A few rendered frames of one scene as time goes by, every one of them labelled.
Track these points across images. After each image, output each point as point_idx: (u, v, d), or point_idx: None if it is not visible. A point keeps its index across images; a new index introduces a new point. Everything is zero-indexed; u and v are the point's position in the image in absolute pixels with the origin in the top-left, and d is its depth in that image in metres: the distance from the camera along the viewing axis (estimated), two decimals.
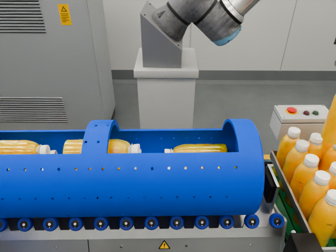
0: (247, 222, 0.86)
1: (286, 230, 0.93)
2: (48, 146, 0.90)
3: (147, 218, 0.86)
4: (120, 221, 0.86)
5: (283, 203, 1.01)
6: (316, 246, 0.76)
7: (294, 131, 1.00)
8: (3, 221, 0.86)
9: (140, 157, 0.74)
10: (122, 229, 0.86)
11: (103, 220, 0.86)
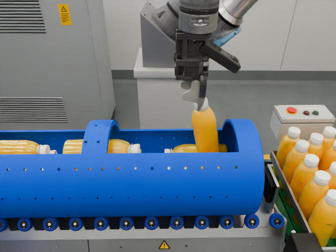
0: (247, 222, 0.86)
1: (286, 230, 0.93)
2: (48, 146, 0.90)
3: (147, 218, 0.86)
4: (120, 221, 0.86)
5: (283, 203, 1.01)
6: (316, 246, 0.76)
7: (294, 131, 1.00)
8: (3, 221, 0.86)
9: (140, 157, 0.74)
10: (122, 229, 0.86)
11: (103, 220, 0.86)
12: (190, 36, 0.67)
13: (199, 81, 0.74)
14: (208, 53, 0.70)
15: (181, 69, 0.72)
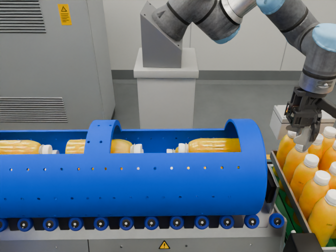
0: (247, 222, 0.86)
1: (286, 230, 0.93)
2: (50, 146, 0.90)
3: (148, 217, 0.86)
4: (121, 219, 0.86)
5: (283, 203, 1.01)
6: (316, 246, 0.76)
7: None
8: (4, 223, 0.86)
9: (143, 157, 0.74)
10: (120, 227, 0.86)
11: (104, 221, 0.86)
12: (311, 94, 0.81)
13: (310, 128, 0.88)
14: (323, 107, 0.84)
15: (298, 119, 0.86)
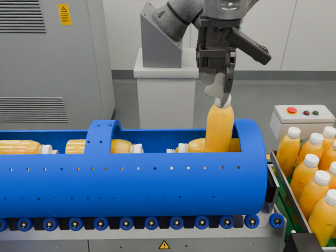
0: (247, 222, 0.86)
1: (286, 230, 0.93)
2: (50, 146, 0.90)
3: (148, 217, 0.86)
4: (121, 219, 0.86)
5: (283, 203, 1.01)
6: (316, 246, 0.76)
7: (294, 131, 1.00)
8: (4, 223, 0.86)
9: (143, 157, 0.74)
10: (120, 227, 0.86)
11: (104, 221, 0.86)
12: (217, 22, 0.60)
13: (224, 74, 0.67)
14: (236, 42, 0.63)
15: (205, 60, 0.64)
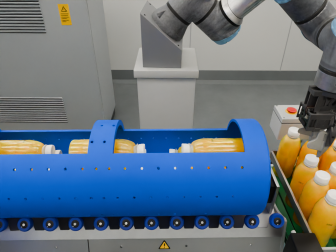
0: (247, 221, 0.86)
1: (286, 230, 0.93)
2: (53, 146, 0.90)
3: (151, 216, 0.86)
4: (122, 218, 0.86)
5: (283, 203, 1.01)
6: (316, 246, 0.76)
7: (294, 131, 1.00)
8: (4, 225, 0.86)
9: (146, 157, 0.74)
10: (119, 225, 0.86)
11: (105, 223, 0.86)
12: (329, 94, 0.72)
13: (325, 131, 0.80)
14: None
15: (312, 121, 0.77)
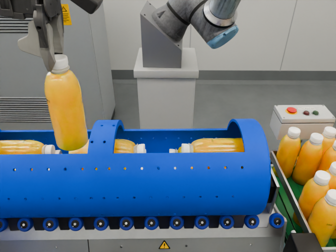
0: (247, 221, 0.86)
1: (286, 230, 0.93)
2: (53, 146, 0.90)
3: (151, 216, 0.86)
4: (122, 218, 0.86)
5: (283, 203, 1.01)
6: (316, 246, 0.76)
7: (294, 131, 1.00)
8: (4, 225, 0.86)
9: (146, 157, 0.74)
10: (119, 225, 0.86)
11: (105, 223, 0.86)
12: None
13: None
14: None
15: None
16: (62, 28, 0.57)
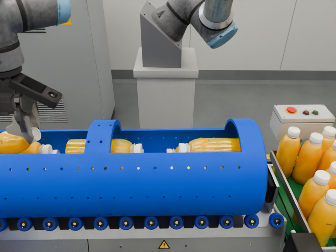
0: (247, 222, 0.86)
1: (286, 230, 0.93)
2: (50, 146, 0.90)
3: (149, 217, 0.86)
4: (121, 219, 0.86)
5: (283, 203, 1.01)
6: (316, 246, 0.76)
7: (294, 131, 1.00)
8: (4, 223, 0.86)
9: (143, 157, 0.74)
10: (120, 227, 0.86)
11: (104, 221, 0.86)
12: None
13: None
14: (18, 90, 0.68)
15: None
16: (37, 110, 0.80)
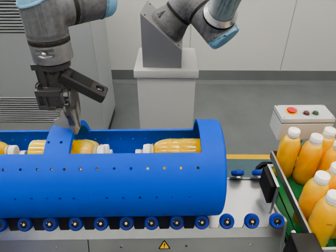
0: (247, 222, 0.86)
1: (286, 230, 0.93)
2: (16, 146, 0.90)
3: (157, 220, 0.86)
4: (129, 218, 0.86)
5: (283, 203, 1.01)
6: (316, 246, 0.76)
7: (294, 131, 1.00)
8: None
9: (102, 158, 0.74)
10: (122, 217, 0.86)
11: (102, 227, 0.86)
12: (41, 67, 0.66)
13: None
14: (67, 84, 0.69)
15: (42, 99, 0.70)
16: (79, 109, 0.79)
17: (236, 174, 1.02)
